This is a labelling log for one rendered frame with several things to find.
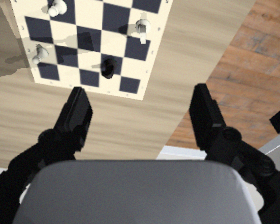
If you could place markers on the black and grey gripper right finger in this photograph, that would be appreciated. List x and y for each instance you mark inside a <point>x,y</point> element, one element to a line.
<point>224,144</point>

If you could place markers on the black and cream chessboard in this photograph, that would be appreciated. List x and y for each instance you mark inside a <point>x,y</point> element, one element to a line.
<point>86,35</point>

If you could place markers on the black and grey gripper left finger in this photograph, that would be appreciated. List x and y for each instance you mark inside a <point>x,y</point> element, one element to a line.
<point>54,145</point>

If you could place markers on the white chess pawn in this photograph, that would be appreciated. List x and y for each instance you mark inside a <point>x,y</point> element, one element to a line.
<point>41,53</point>
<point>59,6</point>

